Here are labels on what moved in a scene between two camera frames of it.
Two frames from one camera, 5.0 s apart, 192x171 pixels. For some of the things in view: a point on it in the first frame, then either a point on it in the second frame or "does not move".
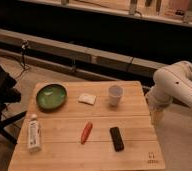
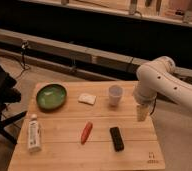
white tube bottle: (34, 134) does not move
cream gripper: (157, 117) -> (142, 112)
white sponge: (87, 99) does not move
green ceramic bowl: (51, 96) does not move
